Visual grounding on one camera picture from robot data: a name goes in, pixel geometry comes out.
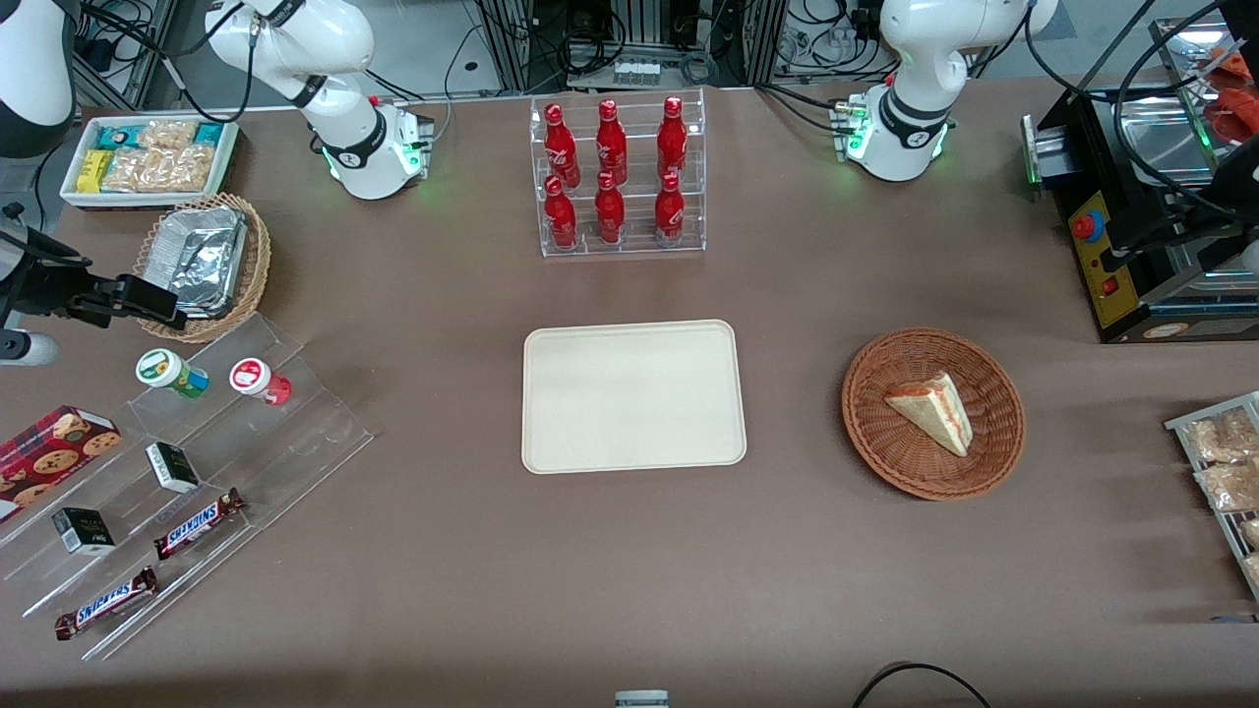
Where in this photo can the aluminium frame rack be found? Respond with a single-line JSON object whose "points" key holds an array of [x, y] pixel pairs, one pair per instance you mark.
{"points": [[511, 44]]}

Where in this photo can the teal snack packet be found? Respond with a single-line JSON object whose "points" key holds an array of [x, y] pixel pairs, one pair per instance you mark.
{"points": [[118, 137], [209, 134]]}

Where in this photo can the white power strip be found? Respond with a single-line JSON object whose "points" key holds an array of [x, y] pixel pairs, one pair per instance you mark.
{"points": [[636, 72]]}

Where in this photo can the small grey device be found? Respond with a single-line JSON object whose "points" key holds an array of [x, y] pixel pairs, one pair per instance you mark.
{"points": [[641, 700]]}

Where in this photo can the clear acrylic stepped display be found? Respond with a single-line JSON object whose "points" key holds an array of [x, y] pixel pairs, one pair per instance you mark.
{"points": [[295, 433]]}

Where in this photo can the yellow snack packet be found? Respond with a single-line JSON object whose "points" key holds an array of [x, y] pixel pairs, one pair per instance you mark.
{"points": [[93, 171]]}

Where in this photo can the clear rice cracker bag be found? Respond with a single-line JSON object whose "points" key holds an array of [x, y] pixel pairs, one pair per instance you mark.
{"points": [[167, 134], [162, 170]]}

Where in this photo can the clear bag of snacks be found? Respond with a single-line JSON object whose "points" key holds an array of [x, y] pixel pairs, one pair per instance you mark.
{"points": [[1251, 533], [1225, 436], [1252, 570], [1229, 487]]}

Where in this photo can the Snickers chocolate bar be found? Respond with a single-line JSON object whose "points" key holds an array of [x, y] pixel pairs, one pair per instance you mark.
{"points": [[106, 603], [197, 524]]}

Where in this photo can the red cola bottle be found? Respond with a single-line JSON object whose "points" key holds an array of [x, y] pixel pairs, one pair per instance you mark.
{"points": [[610, 214], [673, 143], [670, 214], [561, 218], [562, 147], [612, 147]]}

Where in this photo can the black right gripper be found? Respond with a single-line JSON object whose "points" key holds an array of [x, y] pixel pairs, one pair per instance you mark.
{"points": [[46, 280]]}

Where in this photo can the oval wicker basket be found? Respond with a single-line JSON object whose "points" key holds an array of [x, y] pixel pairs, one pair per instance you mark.
{"points": [[258, 265]]}

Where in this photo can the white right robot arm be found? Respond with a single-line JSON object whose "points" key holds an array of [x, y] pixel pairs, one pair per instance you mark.
{"points": [[366, 147]]}

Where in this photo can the stacked aluminium foil trays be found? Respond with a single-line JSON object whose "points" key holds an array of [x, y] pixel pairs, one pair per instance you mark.
{"points": [[197, 261]]}

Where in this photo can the red cookie box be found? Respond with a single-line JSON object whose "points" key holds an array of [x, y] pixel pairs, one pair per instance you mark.
{"points": [[49, 457]]}

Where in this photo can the black heating machine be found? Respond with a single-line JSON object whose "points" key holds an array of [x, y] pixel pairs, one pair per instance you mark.
{"points": [[1121, 295]]}

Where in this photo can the small black box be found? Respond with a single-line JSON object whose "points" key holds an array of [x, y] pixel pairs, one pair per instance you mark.
{"points": [[84, 531], [173, 468]]}

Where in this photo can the red emergency stop button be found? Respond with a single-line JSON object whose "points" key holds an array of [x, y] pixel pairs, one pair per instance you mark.
{"points": [[1087, 226]]}

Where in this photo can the round brown wicker basket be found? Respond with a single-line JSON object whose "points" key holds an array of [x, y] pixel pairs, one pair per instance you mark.
{"points": [[885, 452]]}

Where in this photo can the cream rectangular tray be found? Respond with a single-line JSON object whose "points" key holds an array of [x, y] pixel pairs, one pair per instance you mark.
{"points": [[634, 398]]}

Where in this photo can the wrapped triangle sandwich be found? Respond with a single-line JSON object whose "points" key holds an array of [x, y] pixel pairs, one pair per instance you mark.
{"points": [[934, 411]]}

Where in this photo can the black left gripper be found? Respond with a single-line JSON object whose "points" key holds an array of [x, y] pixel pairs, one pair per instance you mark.
{"points": [[1241, 180]]}

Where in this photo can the clear acrylic bottle rack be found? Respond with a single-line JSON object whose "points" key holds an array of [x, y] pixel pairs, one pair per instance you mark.
{"points": [[639, 211]]}

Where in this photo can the white plastic snack bin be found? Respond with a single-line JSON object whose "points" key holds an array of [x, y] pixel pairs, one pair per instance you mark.
{"points": [[74, 197]]}

